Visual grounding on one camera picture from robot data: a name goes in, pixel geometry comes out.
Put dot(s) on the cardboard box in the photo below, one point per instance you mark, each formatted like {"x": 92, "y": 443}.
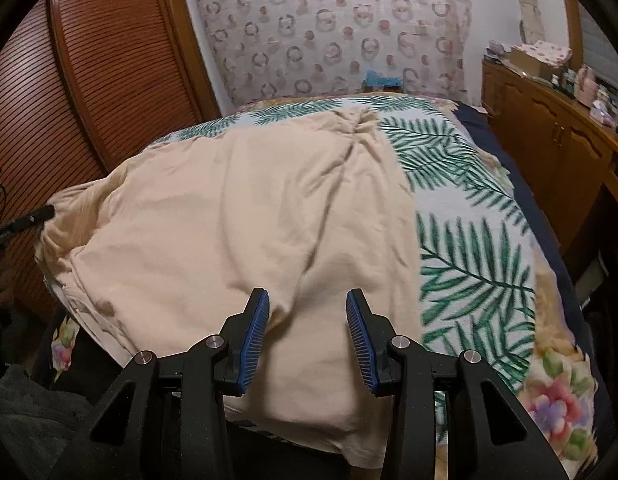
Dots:
{"x": 529, "y": 66}

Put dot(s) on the wooden cabinet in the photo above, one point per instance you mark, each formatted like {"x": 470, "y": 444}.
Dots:
{"x": 539, "y": 110}

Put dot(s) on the strawberry print cloth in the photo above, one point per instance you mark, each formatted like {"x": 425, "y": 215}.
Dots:
{"x": 541, "y": 50}

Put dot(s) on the teal packet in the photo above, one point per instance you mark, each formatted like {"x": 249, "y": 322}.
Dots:
{"x": 383, "y": 81}

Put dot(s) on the leaf print blanket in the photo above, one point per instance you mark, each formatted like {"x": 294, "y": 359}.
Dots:
{"x": 464, "y": 260}

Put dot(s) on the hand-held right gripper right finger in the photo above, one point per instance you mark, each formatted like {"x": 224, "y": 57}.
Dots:
{"x": 361, "y": 347}

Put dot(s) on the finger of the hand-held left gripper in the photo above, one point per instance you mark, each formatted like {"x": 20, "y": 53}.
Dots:
{"x": 29, "y": 219}

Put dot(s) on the circle patterned headboard cover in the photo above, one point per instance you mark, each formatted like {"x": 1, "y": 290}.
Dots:
{"x": 314, "y": 35}

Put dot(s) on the person's grey trousers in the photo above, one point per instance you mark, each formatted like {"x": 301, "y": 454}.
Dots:
{"x": 29, "y": 420}

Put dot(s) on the peach printed t-shirt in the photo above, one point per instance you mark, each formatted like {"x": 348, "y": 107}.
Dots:
{"x": 239, "y": 210}

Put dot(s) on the wooden window frame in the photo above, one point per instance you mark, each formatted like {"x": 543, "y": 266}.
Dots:
{"x": 573, "y": 25}

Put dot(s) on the wooden louvered wardrobe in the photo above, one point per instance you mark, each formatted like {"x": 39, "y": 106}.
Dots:
{"x": 89, "y": 85}

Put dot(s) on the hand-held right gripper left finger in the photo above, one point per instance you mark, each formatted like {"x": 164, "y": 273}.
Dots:
{"x": 254, "y": 342}

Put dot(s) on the navy bed sheet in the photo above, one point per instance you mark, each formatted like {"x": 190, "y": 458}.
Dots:
{"x": 494, "y": 135}

